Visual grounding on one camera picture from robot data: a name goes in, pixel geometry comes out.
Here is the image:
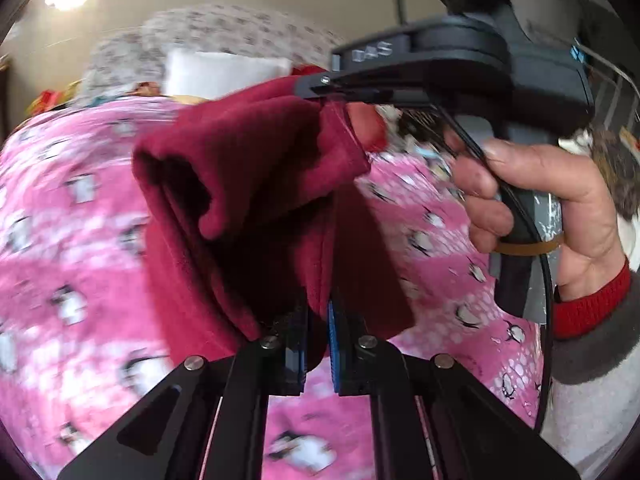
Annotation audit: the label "pink penguin blanket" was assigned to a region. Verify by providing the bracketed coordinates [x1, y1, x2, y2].
[1, 98, 542, 479]

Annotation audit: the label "red packages on table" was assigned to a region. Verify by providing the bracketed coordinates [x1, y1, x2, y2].
[26, 86, 77, 117]

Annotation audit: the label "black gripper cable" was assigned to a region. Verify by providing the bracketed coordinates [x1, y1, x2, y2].
[397, 0, 557, 434]

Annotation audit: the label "dark red fleece garment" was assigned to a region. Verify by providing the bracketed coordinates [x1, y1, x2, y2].
[132, 76, 414, 363]

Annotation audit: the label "person right hand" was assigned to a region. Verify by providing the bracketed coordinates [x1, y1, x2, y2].
[444, 127, 626, 301]

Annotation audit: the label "red and grey sleeve forearm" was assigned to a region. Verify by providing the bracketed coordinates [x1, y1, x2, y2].
[542, 266, 639, 479]

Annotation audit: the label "floral quilt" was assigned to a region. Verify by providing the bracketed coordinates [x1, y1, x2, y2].
[72, 3, 343, 107]

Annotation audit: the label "white pillow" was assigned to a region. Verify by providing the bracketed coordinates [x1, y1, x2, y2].
[162, 49, 293, 100]

